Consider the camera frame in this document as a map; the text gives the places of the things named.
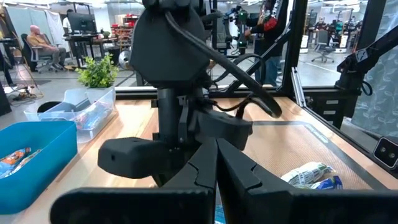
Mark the grey office chair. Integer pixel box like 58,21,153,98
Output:
21,33,55,74
310,29,336,63

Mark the white partition screen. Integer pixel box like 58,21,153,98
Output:
6,6,66,41

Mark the teal plastic bin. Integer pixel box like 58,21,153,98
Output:
0,120,78,215

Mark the black computer monitor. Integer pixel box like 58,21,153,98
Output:
67,11,98,35

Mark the small grey depth camera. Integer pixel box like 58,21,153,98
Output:
372,136,398,170

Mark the red parts shelf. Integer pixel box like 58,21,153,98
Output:
110,14,137,47

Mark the blue green granola bar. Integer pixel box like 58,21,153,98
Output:
90,102,114,122

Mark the beige silicone mat dark border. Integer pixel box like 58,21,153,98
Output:
245,120,389,191

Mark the leafy plant in white pot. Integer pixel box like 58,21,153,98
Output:
75,54,119,105

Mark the orange green granola bar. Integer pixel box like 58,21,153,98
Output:
0,149,43,180
0,147,32,167

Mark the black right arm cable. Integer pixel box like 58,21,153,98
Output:
164,11,283,119

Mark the black drawer cabinet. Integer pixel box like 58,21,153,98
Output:
306,90,352,128

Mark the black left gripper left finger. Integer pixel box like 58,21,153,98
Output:
51,138,218,224

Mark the black aluminium table frame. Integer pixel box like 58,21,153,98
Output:
114,0,398,131

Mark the grey leaf pattern curtain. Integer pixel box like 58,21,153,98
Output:
351,0,398,141

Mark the person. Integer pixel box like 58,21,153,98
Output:
62,8,75,35
244,0,290,88
26,24,68,68

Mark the large blue chip bag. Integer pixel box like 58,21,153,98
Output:
306,175,343,190

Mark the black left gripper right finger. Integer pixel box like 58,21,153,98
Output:
217,139,398,224

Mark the black office desk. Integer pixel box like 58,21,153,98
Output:
63,33,118,68

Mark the red orange granola bar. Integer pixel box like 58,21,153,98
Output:
73,110,103,131

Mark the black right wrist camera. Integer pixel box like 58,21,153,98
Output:
195,109,253,151

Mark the clear plastic bin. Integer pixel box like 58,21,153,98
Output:
23,86,118,144

